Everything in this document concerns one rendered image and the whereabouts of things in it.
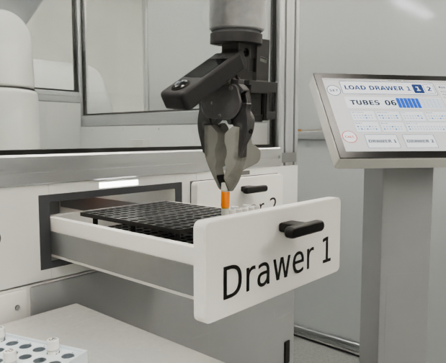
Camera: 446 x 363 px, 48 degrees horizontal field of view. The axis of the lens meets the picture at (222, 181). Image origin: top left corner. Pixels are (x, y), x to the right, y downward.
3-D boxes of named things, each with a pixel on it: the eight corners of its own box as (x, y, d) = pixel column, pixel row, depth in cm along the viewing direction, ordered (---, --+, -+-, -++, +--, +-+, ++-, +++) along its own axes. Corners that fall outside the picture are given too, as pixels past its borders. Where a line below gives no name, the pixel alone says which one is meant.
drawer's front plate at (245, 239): (339, 270, 74) (341, 196, 73) (204, 325, 52) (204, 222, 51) (328, 268, 75) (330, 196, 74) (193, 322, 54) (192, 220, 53)
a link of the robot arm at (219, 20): (239, -8, 62) (194, 1, 67) (238, 30, 62) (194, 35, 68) (277, 2, 67) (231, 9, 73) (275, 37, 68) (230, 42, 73)
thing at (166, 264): (323, 260, 74) (323, 220, 73) (203, 304, 55) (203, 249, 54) (148, 227, 100) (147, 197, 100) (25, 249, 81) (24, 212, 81)
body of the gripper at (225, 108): (278, 124, 71) (281, 36, 69) (237, 125, 64) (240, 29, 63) (238, 122, 76) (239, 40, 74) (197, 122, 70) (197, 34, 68)
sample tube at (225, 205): (224, 213, 71) (225, 181, 71) (230, 214, 70) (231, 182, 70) (218, 214, 70) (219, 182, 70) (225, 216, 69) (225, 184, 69)
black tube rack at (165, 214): (263, 255, 76) (264, 213, 76) (179, 279, 63) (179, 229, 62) (166, 235, 91) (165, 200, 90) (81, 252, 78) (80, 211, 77)
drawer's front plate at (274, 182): (282, 220, 119) (283, 173, 118) (197, 238, 97) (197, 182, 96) (277, 219, 120) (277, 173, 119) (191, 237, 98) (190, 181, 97)
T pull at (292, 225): (325, 230, 63) (325, 220, 63) (292, 240, 57) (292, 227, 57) (300, 227, 65) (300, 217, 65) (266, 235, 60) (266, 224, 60)
